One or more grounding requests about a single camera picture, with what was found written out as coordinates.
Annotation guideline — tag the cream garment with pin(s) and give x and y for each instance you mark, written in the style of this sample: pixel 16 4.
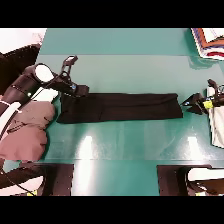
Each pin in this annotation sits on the cream garment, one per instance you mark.
pixel 218 126

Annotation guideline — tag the black garment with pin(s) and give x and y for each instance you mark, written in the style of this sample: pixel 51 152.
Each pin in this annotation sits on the black garment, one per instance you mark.
pixel 120 106

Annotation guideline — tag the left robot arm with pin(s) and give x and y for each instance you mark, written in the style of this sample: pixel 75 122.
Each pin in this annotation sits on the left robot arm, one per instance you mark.
pixel 23 88

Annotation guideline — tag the heap of clothes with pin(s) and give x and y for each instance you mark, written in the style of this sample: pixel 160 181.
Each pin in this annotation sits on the heap of clothes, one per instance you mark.
pixel 210 43

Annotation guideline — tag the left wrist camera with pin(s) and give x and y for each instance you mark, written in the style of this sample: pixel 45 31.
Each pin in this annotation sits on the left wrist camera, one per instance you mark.
pixel 68 65

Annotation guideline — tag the brown garment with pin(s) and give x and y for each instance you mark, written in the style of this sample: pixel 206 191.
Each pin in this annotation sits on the brown garment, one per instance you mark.
pixel 25 136

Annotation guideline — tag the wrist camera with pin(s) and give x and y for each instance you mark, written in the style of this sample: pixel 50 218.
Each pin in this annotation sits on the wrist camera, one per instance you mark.
pixel 68 65
pixel 213 87

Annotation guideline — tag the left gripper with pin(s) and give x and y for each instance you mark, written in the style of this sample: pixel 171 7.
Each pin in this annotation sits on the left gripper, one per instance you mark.
pixel 78 90

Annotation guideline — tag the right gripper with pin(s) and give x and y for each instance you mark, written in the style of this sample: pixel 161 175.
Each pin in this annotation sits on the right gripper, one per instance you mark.
pixel 206 104

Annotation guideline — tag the white garment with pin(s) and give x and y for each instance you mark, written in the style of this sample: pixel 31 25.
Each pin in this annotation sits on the white garment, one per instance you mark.
pixel 48 95

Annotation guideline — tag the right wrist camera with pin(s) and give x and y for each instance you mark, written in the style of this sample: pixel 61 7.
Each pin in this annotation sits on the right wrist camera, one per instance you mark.
pixel 213 87

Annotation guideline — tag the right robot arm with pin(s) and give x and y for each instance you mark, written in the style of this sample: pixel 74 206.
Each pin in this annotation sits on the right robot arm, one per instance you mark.
pixel 206 175

